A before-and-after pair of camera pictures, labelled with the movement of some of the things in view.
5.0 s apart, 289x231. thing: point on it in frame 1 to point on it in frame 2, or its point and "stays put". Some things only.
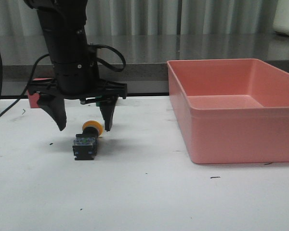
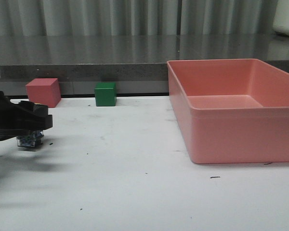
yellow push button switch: (85, 144) to (32, 138)
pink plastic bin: (236, 110) stays put
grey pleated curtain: (148, 17) stays put
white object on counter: (286, 18) stays put
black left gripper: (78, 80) to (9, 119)
